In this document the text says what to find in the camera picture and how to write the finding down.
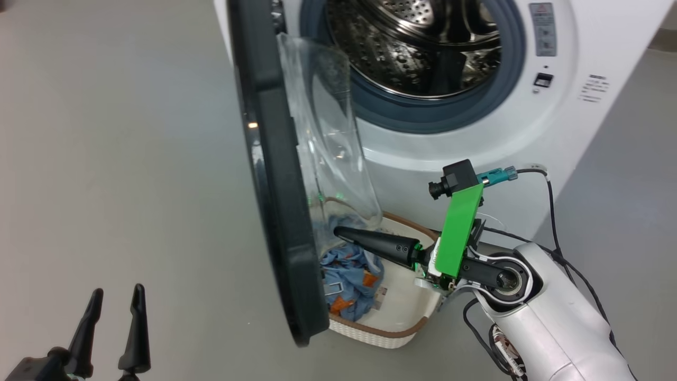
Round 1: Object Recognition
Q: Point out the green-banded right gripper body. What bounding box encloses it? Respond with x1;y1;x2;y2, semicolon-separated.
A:
414;184;485;292

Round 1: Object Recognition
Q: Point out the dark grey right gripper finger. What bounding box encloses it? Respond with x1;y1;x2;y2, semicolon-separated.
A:
333;226;424;268

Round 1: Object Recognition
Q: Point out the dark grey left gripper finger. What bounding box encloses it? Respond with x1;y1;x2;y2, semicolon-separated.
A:
66;288;104;378
117;284;151;374

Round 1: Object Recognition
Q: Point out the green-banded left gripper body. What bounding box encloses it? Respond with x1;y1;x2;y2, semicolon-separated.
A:
4;347;143;381

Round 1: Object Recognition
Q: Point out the blue cartoon print garment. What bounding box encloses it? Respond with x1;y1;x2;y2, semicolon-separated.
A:
316;214;385;323

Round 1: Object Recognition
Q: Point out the black round glass washer door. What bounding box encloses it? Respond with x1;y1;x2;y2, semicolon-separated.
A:
226;0;384;348

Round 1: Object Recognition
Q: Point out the white Hisense washing machine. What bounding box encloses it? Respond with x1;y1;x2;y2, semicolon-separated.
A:
213;0;675;249

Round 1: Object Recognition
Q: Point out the grey rubber door gasket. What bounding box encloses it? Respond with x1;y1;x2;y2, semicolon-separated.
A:
300;0;527;134

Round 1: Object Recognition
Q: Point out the stainless steel washing machine drum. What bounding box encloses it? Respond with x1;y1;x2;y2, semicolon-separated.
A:
325;0;503;99

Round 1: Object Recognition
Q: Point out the cream perforated laundry basket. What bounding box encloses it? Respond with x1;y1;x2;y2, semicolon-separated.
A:
317;197;445;350

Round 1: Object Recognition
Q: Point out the printed text notice label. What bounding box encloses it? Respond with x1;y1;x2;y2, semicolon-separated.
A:
579;74;610;104

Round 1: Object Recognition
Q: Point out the grey warning sticker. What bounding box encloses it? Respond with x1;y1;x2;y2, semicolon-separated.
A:
529;3;557;57

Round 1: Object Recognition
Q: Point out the teal camera cable connector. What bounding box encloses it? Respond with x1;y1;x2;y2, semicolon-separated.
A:
476;166;519;187

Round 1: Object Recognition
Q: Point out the thin black camera cable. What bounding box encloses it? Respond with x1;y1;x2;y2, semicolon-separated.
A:
516;167;635;381

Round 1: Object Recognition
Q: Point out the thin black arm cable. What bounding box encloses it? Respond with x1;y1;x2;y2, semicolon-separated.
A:
463;297;525;379

